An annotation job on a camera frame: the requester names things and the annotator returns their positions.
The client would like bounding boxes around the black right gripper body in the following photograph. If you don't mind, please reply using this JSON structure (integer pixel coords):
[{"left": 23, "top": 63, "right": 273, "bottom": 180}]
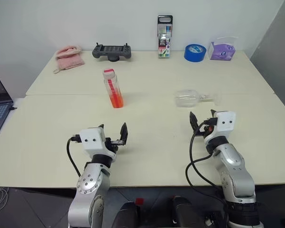
[{"left": 199, "top": 118, "right": 217, "bottom": 138}]

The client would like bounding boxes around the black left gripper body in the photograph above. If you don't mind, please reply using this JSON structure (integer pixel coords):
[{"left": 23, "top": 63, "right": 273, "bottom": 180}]
[{"left": 104, "top": 137, "right": 124, "bottom": 154}]

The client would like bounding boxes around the clear wine glass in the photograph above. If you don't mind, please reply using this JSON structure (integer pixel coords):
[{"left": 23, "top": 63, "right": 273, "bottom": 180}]
[{"left": 173, "top": 89, "right": 225, "bottom": 107}]

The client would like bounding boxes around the bottle with orange liquid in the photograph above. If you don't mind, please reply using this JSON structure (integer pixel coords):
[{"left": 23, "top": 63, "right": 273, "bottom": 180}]
[{"left": 102, "top": 68, "right": 125, "bottom": 109}]

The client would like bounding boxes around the blue tape roll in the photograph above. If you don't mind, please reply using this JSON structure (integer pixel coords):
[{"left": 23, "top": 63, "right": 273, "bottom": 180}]
[{"left": 184, "top": 44, "right": 207, "bottom": 62}]

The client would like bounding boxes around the purple tissue box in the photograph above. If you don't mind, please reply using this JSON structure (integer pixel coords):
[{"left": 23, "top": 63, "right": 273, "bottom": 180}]
[{"left": 208, "top": 36, "right": 238, "bottom": 60}]

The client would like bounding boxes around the dark rounded shape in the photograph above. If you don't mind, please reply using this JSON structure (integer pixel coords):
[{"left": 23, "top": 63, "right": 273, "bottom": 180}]
[
  {"left": 172, "top": 196, "right": 200, "bottom": 228},
  {"left": 114, "top": 201, "right": 140, "bottom": 228}
]

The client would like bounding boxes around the pink folded towel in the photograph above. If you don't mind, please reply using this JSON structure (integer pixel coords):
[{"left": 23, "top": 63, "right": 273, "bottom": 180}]
[{"left": 53, "top": 46, "right": 86, "bottom": 75}]

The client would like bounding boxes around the grey handheld controller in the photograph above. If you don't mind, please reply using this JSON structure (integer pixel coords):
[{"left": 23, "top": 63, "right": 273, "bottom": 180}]
[{"left": 92, "top": 42, "right": 133, "bottom": 62}]

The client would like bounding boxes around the marker pen pack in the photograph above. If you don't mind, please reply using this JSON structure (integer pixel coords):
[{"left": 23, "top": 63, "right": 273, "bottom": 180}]
[{"left": 156, "top": 15, "right": 173, "bottom": 59}]

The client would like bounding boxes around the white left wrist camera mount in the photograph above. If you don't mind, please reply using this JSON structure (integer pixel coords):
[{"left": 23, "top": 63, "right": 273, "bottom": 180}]
[{"left": 78, "top": 127, "right": 116, "bottom": 159}]

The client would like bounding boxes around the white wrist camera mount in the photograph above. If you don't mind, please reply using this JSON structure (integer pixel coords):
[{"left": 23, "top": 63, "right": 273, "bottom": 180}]
[
  {"left": 204, "top": 111, "right": 237, "bottom": 143},
  {"left": 78, "top": 127, "right": 116, "bottom": 159}
]

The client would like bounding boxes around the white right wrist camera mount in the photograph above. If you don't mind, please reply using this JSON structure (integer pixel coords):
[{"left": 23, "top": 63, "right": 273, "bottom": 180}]
[{"left": 204, "top": 111, "right": 237, "bottom": 143}]

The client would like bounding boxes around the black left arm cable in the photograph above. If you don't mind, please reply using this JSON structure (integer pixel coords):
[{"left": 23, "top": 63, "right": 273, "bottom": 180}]
[{"left": 66, "top": 134, "right": 83, "bottom": 178}]

